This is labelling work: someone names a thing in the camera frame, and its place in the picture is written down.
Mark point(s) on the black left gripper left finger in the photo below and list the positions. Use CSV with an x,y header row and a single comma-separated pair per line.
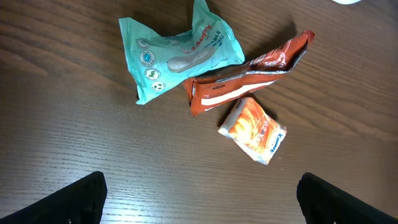
x,y
78,203

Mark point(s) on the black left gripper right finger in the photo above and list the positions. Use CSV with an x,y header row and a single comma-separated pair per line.
x,y
322,202

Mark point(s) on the orange tissue packet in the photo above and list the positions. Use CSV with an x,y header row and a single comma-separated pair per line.
x,y
253,130

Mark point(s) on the teal wipes packet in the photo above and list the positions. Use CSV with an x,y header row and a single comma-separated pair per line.
x,y
158,64

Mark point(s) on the red orange snack wrapper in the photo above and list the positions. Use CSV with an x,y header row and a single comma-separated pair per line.
x,y
209,91

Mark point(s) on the white barcode scanner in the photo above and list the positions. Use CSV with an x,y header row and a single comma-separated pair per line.
x,y
346,2

